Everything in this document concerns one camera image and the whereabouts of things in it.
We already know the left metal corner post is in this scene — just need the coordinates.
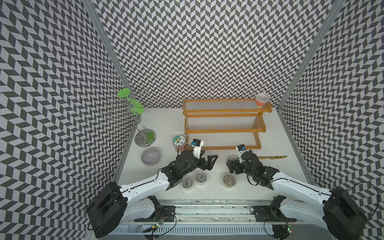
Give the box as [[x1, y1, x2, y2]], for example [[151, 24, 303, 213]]
[[82, 0, 136, 99]]

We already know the tall red illustrated-lid container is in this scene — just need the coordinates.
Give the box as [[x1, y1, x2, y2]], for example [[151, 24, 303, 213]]
[[172, 135, 187, 154]]

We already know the orange seed container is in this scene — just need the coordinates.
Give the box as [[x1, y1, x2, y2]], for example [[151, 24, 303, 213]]
[[227, 155, 238, 163]]

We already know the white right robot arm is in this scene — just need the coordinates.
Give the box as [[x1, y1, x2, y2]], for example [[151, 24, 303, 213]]
[[227, 150, 368, 240]]

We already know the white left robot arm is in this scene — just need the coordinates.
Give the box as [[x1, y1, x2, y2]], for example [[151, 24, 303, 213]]
[[87, 150, 218, 239]]

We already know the metal corner post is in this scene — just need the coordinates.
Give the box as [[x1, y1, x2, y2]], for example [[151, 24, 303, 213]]
[[82, 0, 136, 99], [276, 0, 347, 112]]

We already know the orange three-tier wooden shelf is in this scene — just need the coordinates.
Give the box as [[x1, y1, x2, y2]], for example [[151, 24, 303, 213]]
[[183, 99, 273, 150]]

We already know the chrome stand with green cups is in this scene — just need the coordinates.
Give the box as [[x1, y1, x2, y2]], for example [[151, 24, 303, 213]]
[[106, 88, 156, 148]]

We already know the front right seed container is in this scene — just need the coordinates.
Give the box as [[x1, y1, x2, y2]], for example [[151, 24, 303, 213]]
[[223, 173, 237, 189]]

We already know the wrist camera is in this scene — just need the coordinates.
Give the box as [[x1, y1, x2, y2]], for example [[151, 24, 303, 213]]
[[191, 139, 205, 159], [236, 145, 247, 160]]

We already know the lilac bowl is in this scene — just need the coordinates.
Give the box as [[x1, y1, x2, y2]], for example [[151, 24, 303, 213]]
[[141, 148, 161, 166]]

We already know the right metal corner post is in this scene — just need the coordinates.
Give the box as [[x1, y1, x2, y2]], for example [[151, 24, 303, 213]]
[[276, 0, 347, 112]]

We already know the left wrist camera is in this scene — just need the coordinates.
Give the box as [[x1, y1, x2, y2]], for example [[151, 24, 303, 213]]
[[191, 139, 205, 159]]

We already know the golden patterned knife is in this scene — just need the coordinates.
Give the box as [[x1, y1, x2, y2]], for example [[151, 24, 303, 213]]
[[258, 156, 288, 160]]

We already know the front left seed container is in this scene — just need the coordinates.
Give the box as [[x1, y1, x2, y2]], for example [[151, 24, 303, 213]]
[[182, 176, 194, 191]]

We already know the dark seed container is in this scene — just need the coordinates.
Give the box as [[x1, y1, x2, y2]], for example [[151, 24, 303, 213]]
[[196, 171, 207, 186]]

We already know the red seed container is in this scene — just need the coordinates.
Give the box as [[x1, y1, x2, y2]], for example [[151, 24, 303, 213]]
[[255, 93, 270, 108]]

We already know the metal base rail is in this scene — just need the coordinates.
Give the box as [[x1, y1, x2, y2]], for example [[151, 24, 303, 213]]
[[104, 200, 332, 240]]

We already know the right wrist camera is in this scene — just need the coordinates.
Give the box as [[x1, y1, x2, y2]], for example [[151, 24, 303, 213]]
[[236, 145, 247, 160]]

